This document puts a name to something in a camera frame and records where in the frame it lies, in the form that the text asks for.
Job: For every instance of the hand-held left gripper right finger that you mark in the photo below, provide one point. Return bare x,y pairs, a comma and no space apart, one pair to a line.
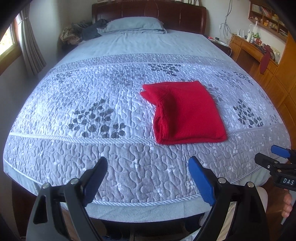
201,179

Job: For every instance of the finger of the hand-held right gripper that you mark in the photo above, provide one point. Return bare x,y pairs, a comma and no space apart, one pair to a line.
266,161
279,150

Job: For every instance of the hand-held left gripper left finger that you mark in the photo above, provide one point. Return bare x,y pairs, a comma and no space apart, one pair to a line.
94,178

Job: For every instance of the red knitted sweater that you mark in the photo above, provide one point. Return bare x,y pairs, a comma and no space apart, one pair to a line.
185,111

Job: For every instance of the person's right hand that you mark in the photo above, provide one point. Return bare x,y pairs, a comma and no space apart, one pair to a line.
287,206

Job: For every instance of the person's beige trouser leg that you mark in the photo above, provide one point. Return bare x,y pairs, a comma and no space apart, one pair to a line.
262,204

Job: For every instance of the wooden desk with clutter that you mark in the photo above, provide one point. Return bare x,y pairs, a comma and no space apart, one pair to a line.
277,92

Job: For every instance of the grey quilted leaf-print bedspread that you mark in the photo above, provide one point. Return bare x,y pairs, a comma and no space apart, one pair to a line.
81,97

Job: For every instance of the dark red hanging cloth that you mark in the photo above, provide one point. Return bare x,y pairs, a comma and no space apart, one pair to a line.
265,60

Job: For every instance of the white bottle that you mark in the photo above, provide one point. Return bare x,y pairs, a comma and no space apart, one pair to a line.
249,37

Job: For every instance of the green item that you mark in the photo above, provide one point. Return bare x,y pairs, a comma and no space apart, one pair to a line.
257,35

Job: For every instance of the dark wooden nightstand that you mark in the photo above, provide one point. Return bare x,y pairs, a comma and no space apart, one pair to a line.
219,45

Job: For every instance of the dark blue cloth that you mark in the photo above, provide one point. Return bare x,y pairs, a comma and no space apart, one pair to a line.
92,31

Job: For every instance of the grey curtain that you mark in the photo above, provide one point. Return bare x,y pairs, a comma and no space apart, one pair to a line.
31,44

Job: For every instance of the light blue pillow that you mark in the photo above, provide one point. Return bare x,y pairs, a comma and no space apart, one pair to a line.
134,24

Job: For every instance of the wooden-framed window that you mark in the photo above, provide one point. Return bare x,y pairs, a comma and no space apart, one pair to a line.
8,44

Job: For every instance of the dark wooden headboard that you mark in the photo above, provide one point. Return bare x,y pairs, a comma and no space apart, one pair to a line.
175,16

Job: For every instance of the wooden wall shelf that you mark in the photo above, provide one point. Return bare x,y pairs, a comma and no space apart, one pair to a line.
266,14

